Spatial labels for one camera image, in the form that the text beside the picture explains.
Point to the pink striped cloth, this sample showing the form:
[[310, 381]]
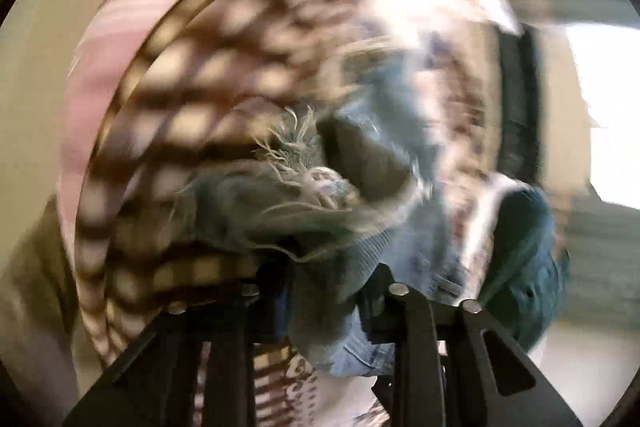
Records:
[[100, 72]]

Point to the brown checkered blanket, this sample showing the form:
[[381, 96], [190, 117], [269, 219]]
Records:
[[200, 107]]

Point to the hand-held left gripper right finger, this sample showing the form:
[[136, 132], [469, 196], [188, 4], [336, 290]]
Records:
[[375, 307]]

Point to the light blue denim pants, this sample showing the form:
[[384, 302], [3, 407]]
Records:
[[350, 207]]

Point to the dark teal cloth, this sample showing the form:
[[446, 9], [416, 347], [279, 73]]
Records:
[[525, 257]]

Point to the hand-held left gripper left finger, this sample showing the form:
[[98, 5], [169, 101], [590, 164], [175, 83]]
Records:
[[272, 307]]

